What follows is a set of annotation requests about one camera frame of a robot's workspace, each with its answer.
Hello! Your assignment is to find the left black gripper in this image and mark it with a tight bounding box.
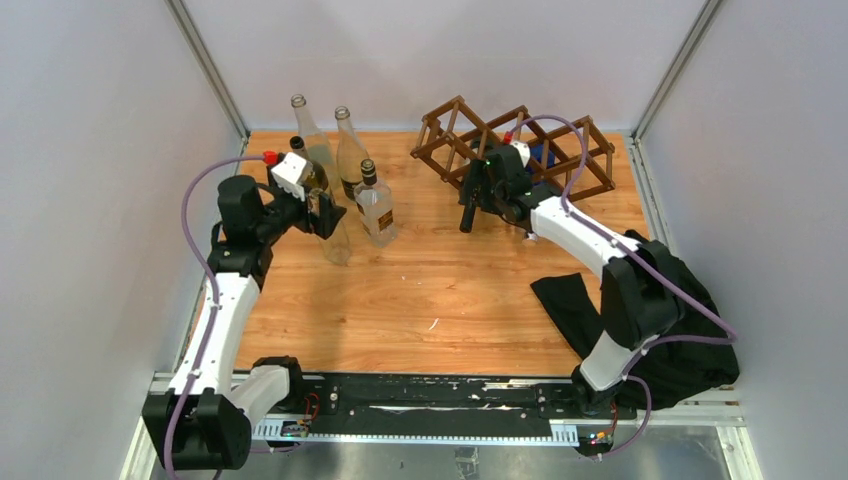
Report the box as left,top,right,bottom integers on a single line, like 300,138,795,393
254,166,344,243

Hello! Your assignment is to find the dark bottle black neck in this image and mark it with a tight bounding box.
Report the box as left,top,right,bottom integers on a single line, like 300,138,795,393
459,192,479,233

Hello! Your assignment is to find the tall slim clear bottle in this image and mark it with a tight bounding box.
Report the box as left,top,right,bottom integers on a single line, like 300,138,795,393
303,160,351,266

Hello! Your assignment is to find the dark green wine bottle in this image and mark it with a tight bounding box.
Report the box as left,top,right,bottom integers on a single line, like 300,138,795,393
289,136,330,192

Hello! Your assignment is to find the clear bottle gold label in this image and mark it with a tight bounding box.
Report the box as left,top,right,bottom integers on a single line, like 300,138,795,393
354,159,397,248

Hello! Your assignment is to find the clear bottle black label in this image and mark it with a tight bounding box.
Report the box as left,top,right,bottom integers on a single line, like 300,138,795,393
290,94,340,189
335,106,370,200

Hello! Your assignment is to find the blue label clear bottle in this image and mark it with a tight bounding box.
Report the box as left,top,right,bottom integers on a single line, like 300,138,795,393
530,144,557,168

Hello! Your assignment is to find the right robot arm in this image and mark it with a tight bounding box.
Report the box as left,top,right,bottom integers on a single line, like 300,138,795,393
459,142,685,418

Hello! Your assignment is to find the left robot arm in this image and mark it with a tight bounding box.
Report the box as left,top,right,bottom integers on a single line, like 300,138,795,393
142,175,346,479

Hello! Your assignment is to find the brown wooden wine rack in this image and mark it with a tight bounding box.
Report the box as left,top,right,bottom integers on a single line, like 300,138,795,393
410,95,616,202

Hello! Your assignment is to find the black cloth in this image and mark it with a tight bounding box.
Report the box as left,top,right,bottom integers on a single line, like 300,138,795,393
530,256,740,410

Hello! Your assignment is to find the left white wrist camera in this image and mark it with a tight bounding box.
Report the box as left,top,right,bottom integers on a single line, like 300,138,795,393
270,152,312,202

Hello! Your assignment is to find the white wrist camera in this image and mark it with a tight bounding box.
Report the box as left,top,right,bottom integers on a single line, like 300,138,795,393
510,140,531,168
270,152,312,202

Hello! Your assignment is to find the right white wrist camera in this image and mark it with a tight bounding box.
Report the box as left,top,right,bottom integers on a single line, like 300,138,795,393
510,140,531,168

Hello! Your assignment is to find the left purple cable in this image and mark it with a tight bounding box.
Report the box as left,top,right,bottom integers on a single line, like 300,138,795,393
162,150,280,480

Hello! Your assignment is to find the purple cable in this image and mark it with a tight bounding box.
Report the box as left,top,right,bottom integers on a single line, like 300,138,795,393
162,150,280,480
502,113,740,460

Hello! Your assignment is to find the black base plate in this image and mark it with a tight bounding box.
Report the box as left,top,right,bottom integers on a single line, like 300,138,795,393
241,372,639,440

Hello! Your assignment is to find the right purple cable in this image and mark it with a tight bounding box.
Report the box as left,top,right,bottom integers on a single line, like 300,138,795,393
502,113,740,460

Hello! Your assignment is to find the aluminium rail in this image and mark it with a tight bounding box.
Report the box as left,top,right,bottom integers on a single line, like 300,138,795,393
141,357,743,467

